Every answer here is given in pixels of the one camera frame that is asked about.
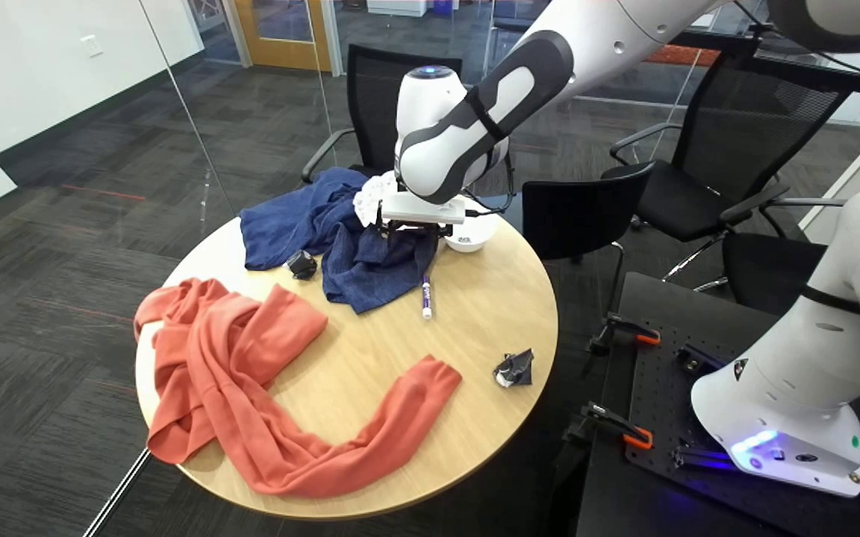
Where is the black mesh office chair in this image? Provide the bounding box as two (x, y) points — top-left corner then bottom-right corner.
(521, 160), (658, 292)
(721, 229), (830, 317)
(608, 43), (860, 287)
(303, 43), (517, 219)

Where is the orange black clamp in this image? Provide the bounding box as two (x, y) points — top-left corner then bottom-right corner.
(564, 399), (658, 456)
(590, 313), (666, 357)

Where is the wooden door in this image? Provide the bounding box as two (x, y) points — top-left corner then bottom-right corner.
(233, 0), (337, 74)

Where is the orange cloth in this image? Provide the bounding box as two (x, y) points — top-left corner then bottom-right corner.
(131, 277), (467, 501)

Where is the purple marker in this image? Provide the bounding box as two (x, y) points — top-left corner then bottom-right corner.
(418, 271), (439, 322)

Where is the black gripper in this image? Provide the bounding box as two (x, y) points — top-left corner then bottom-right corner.
(379, 208), (473, 287)

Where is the dark blue cloth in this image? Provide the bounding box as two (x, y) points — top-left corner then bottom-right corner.
(236, 165), (443, 317)

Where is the white bowl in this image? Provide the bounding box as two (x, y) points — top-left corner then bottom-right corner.
(443, 211), (502, 257)

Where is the black binder clip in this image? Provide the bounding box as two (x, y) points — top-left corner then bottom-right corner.
(490, 347), (539, 395)

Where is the black robot stand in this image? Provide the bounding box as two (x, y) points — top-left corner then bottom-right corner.
(548, 266), (860, 537)

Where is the small black round object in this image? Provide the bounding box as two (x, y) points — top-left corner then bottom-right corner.
(287, 247), (321, 284)

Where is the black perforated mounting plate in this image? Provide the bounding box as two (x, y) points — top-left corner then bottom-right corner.
(636, 271), (860, 501)

